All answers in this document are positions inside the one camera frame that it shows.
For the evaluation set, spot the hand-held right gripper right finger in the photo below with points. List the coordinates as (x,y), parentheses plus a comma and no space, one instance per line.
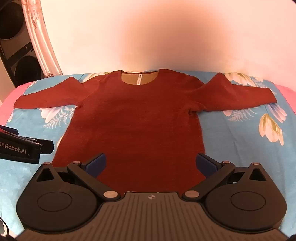
(204,166)

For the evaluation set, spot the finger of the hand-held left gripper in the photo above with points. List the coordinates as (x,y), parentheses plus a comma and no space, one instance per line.
(45,147)

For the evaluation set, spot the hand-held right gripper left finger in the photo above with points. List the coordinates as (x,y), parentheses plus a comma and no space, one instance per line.
(99,164)

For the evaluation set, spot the red long-sleeve sweater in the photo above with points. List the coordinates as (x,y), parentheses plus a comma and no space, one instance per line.
(136,125)

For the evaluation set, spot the blue floral bedsheet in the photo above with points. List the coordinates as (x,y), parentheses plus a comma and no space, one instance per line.
(249,139)

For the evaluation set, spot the black speaker cabinet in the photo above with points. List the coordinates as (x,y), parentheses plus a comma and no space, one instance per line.
(25,67)

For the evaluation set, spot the pink ornate frame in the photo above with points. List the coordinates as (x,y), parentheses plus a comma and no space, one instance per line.
(39,39)

